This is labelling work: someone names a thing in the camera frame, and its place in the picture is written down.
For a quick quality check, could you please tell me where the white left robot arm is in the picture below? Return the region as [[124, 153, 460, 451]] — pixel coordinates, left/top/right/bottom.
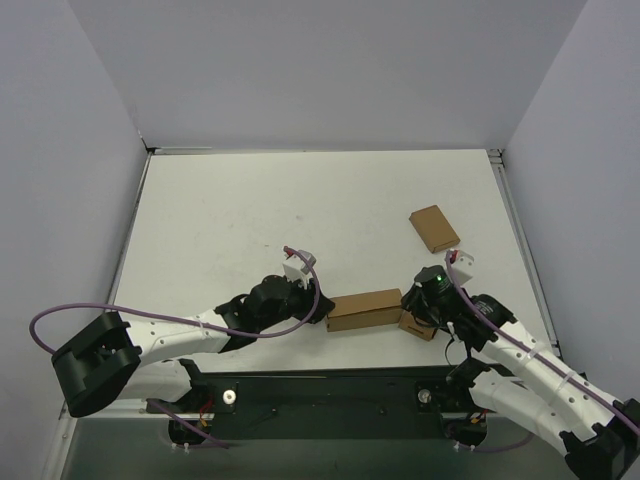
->
[[52, 275, 335, 418]]

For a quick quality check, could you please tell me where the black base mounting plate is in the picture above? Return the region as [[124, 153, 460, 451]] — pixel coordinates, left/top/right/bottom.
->
[[146, 361, 488, 444]]

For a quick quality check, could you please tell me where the cardboard box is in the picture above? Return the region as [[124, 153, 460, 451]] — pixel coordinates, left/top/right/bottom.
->
[[398, 311, 437, 341], [326, 289, 402, 333], [409, 205, 460, 253]]

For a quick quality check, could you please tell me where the aluminium front rail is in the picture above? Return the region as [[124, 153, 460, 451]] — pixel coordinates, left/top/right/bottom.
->
[[91, 391, 495, 423]]

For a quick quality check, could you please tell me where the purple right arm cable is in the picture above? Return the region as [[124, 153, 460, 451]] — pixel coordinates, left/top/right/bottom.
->
[[443, 249, 640, 454]]

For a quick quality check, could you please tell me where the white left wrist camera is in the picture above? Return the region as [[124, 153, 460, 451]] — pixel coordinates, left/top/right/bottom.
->
[[282, 246, 316, 290]]

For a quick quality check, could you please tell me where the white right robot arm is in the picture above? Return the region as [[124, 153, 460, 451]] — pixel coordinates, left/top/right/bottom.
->
[[401, 265, 639, 479]]

